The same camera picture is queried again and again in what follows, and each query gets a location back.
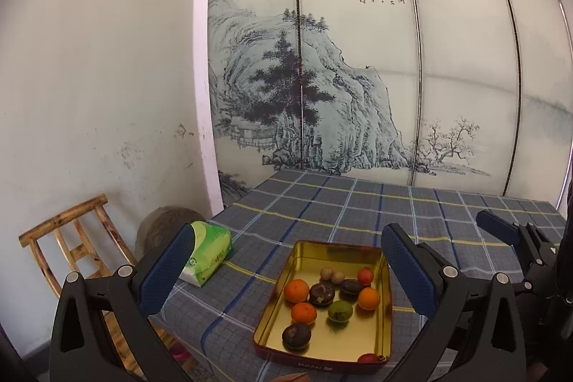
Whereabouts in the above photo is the orange round fruit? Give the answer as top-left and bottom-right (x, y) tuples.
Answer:
(357, 287), (381, 311)

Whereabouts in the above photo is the green tissue pack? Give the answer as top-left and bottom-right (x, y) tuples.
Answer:
(179, 221), (232, 287)

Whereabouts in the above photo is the grey round stool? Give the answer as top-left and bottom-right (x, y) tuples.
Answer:
(135, 207), (206, 260)

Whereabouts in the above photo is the wooden bamboo chair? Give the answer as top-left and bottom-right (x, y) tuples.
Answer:
(18, 193), (181, 382)

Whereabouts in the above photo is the grey plaid tablecloth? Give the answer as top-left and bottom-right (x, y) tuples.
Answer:
(155, 170), (565, 381)

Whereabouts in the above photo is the dark brown mangosteen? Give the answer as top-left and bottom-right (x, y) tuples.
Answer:
(281, 323), (312, 351)

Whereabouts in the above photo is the small red tomato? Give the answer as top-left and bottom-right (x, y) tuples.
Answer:
(356, 267), (374, 287)

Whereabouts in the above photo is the orange tangerine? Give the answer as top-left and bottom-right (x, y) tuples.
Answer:
(290, 301), (318, 325)

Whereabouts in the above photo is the tan round longan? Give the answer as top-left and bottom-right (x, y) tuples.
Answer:
(330, 271), (346, 285)

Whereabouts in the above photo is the orange mandarin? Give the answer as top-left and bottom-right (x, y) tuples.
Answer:
(284, 278), (310, 304)

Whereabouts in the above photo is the tan brown longan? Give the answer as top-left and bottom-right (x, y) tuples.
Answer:
(321, 267), (334, 281)

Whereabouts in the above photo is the dark purple mangosteen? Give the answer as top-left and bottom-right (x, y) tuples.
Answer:
(308, 282), (336, 308)

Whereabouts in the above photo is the green tomato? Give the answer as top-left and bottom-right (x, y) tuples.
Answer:
(327, 300), (353, 324)

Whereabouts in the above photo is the gold metal tin tray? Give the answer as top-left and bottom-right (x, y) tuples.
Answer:
(254, 241), (393, 374)

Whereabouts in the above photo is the dark brown avocado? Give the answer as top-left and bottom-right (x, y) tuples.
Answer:
(339, 279), (364, 301)

